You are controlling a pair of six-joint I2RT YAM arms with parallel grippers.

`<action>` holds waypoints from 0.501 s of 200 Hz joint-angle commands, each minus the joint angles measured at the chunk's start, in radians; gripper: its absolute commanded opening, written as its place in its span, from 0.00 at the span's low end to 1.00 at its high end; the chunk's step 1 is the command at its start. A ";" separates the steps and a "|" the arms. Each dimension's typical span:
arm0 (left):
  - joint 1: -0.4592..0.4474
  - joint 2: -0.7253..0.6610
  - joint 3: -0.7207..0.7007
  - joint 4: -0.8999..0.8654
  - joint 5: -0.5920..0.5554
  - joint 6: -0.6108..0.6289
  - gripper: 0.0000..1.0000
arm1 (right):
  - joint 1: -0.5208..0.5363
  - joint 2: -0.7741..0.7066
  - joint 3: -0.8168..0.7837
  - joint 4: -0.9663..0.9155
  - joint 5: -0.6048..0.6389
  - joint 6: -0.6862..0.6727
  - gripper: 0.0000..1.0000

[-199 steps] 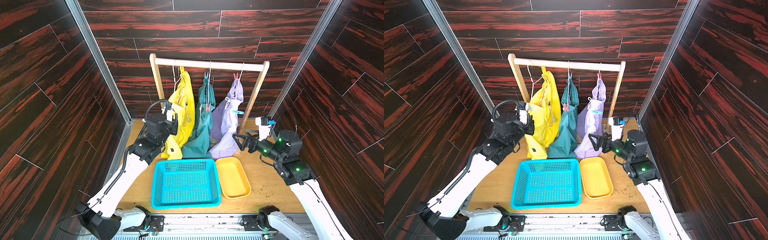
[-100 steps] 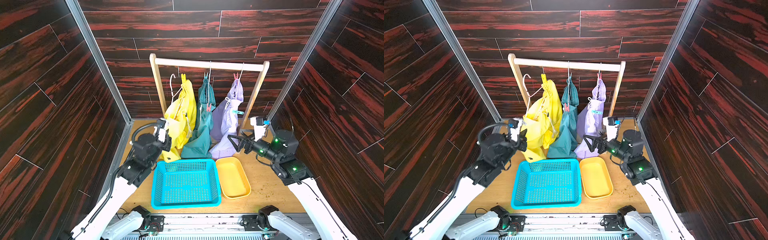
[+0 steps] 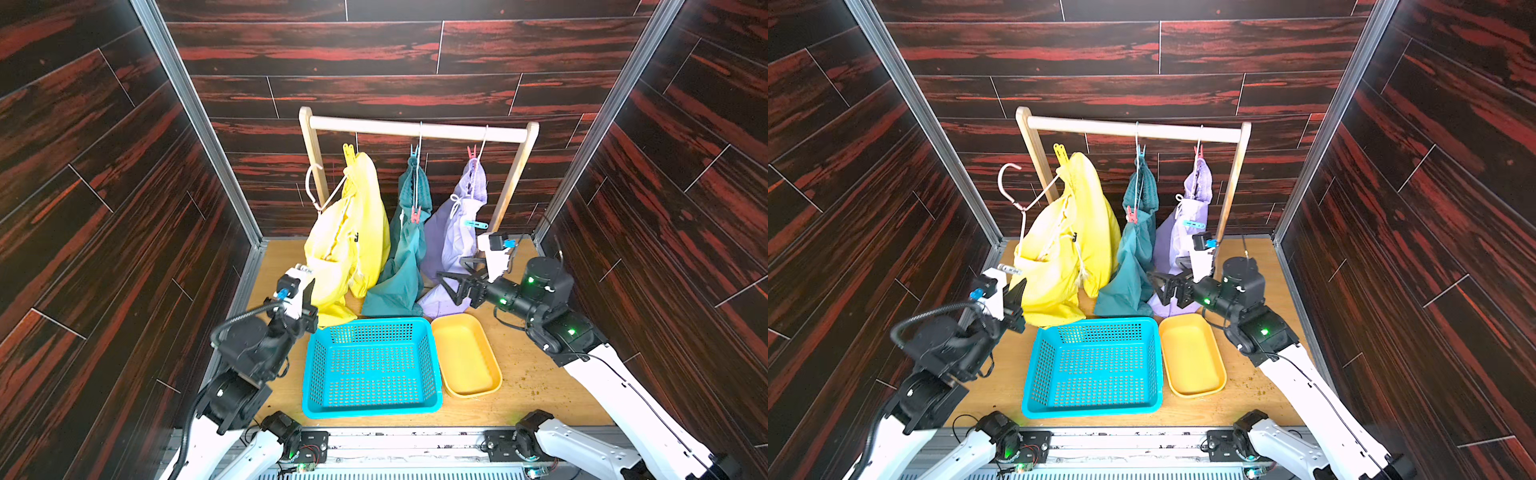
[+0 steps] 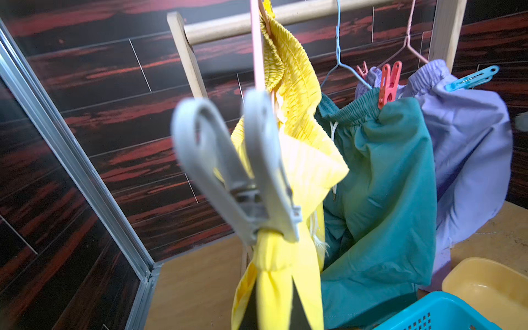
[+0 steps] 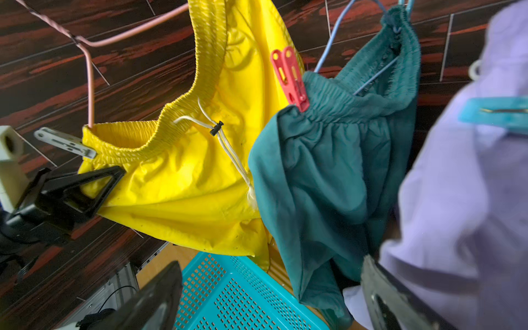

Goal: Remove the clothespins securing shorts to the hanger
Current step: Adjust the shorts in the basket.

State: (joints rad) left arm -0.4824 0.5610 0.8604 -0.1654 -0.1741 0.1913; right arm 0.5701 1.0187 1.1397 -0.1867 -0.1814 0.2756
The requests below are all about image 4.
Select wooden clothes rack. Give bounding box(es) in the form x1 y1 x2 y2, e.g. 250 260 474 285
167 0 467 98

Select yellow plastic tray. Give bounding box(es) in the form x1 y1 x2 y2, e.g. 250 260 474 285
442 257 527 329

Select turquoise plastic basket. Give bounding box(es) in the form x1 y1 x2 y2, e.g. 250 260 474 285
375 291 501 330

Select lilac shorts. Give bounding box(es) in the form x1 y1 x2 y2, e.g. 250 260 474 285
368 60 513 290

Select cyan clothespin on lilac shorts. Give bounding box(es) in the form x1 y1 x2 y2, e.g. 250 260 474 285
445 65 500 92

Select blue wire hanger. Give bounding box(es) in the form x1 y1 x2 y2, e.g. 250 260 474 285
320 0 373 90

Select grey clothespin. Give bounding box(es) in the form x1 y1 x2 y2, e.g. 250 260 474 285
170 89 302 245

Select pink clothespin on lilac shorts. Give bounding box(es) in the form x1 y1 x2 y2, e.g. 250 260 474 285
356 61 369 80

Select red clothespin on green shorts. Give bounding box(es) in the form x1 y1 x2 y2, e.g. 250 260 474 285
378 61 402 110

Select green shorts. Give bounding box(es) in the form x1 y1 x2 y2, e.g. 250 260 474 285
315 89 437 329

